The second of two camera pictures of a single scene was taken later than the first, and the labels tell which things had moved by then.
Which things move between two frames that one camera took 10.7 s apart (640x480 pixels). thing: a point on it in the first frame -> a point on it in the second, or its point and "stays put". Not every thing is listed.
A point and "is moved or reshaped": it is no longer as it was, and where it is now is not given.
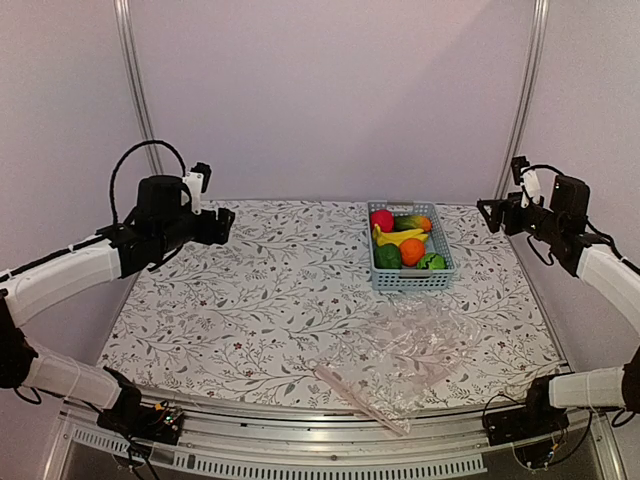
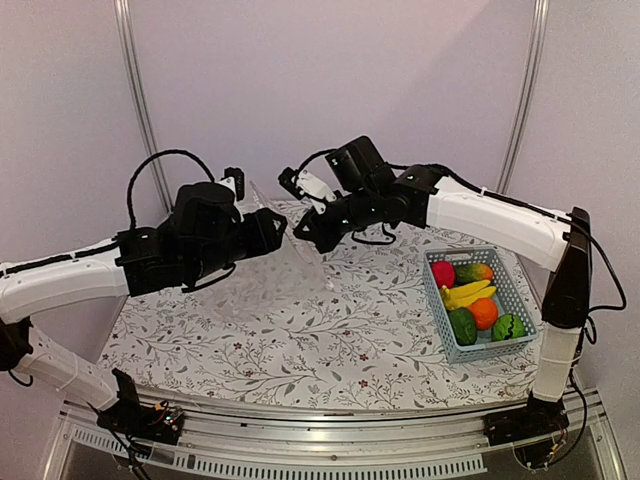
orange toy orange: [412, 251] -> [485, 311]
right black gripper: [512, 205] -> [325, 239]
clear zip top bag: [408, 349] -> [273, 282]
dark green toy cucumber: [387, 256] -> [463, 325]
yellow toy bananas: [397, 238] -> [461, 296]
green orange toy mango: [407, 222] -> [465, 274]
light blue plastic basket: [410, 278] -> [507, 297]
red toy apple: [384, 218] is moved or reshaped
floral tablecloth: [248, 317] stays put
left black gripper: [208, 235] -> [265, 238]
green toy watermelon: [432, 261] -> [508, 326]
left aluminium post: [132, 53] stays put
